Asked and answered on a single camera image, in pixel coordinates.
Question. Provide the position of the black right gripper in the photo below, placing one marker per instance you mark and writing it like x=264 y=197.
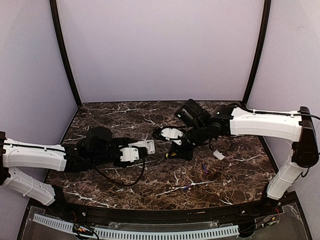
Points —
x=182 y=148

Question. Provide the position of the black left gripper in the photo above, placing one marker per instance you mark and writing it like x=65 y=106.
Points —
x=142 y=152

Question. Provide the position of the yellow handled screwdriver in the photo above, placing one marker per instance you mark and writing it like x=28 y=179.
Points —
x=169 y=156

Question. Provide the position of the white battery cover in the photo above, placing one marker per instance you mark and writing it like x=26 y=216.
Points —
x=218 y=155

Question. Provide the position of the white remote control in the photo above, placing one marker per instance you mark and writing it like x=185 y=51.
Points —
x=148 y=144

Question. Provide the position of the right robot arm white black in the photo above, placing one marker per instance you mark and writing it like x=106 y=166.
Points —
x=236 y=120

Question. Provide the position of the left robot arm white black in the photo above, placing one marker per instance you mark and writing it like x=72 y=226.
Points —
x=99 y=147

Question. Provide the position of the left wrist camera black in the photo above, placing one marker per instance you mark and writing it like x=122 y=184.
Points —
x=131 y=154

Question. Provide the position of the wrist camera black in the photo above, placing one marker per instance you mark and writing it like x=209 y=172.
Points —
x=167 y=134
x=131 y=154

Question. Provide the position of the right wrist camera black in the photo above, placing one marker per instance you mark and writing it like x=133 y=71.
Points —
x=167 y=134

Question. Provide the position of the black table front rail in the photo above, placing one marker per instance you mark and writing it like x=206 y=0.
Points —
x=237 y=213

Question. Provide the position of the white slotted cable duct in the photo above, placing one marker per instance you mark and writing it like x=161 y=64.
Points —
x=122 y=231

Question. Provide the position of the left black frame post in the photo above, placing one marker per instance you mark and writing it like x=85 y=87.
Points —
x=63 y=51

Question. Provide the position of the black frame post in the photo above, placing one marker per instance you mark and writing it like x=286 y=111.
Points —
x=258 y=51
x=63 y=51

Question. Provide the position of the right black frame post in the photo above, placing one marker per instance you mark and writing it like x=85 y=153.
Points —
x=258 y=51

